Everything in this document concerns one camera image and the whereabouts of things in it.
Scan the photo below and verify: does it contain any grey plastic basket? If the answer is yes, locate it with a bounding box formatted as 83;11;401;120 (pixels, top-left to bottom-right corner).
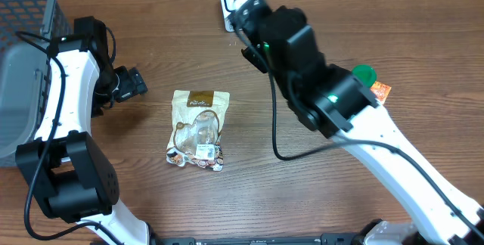
1;0;73;167

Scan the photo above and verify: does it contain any brown snack bag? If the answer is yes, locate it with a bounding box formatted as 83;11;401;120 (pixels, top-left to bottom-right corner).
166;90;230;172

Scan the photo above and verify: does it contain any green lid jar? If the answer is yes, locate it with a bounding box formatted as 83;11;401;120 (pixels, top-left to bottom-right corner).
352;64;377;88

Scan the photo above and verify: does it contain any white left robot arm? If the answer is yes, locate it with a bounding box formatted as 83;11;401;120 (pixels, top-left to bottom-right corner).
15;17;162;244

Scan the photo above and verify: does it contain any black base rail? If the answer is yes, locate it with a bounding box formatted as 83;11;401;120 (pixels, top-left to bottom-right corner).
160;233;364;245

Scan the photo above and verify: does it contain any orange snack packet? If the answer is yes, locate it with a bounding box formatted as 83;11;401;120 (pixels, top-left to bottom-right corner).
370;81;392;104

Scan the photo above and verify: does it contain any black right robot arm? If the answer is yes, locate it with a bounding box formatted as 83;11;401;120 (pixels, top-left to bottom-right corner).
231;5;483;244

